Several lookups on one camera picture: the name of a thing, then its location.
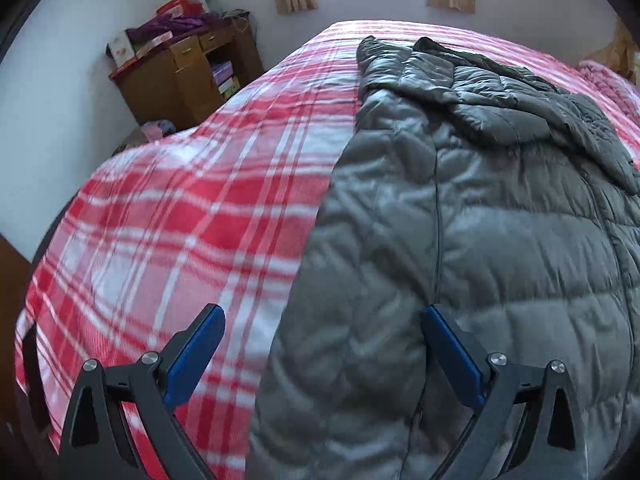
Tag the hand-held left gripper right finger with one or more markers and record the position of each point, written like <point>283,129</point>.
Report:
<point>455,360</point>

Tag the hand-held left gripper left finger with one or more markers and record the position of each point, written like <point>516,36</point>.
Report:
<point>192,357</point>

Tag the grey puffer jacket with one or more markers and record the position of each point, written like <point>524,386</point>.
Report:
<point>450,235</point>

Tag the pile of clothes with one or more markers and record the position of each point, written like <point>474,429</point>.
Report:
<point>150,132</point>

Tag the purple clothes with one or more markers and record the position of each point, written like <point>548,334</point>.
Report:
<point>175,25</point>

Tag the bed with red plaid sheet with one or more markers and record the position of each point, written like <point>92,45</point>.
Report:
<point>200,200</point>

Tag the brown wooden board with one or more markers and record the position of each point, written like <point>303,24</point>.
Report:
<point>12,270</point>

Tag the brown wooden desk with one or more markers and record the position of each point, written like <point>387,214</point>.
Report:
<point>165,90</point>

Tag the stack of boxes in desk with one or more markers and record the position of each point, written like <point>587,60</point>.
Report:
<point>223,79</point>

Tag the white box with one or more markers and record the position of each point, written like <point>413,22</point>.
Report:
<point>121,50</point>

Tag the flat pink box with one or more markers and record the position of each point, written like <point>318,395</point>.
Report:
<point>152,44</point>

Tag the pink folded blanket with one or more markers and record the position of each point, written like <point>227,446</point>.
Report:
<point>612,82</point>

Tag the yellow patterned curtain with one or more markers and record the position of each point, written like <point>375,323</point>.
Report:
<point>620,52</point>

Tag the red box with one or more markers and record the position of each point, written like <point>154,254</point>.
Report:
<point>182,6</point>

